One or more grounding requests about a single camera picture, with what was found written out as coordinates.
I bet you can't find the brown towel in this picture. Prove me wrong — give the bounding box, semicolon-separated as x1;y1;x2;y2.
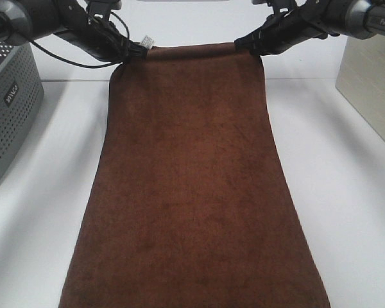
60;43;330;307

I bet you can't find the beige storage box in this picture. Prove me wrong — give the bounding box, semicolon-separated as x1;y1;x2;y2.
336;35;385;142

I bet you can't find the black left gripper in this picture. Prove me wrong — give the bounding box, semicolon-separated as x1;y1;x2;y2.
56;1;148;62

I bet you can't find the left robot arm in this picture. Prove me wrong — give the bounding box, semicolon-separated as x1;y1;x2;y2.
0;1;148;64

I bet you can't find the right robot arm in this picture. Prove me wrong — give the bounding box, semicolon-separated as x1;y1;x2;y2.
234;0;385;56

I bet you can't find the grey perforated plastic basket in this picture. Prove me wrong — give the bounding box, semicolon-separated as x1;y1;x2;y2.
0;42;44;181

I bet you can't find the black left camera cable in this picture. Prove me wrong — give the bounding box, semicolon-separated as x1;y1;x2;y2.
31;9;131;69

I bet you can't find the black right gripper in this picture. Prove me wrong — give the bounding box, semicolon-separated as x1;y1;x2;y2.
234;1;340;56

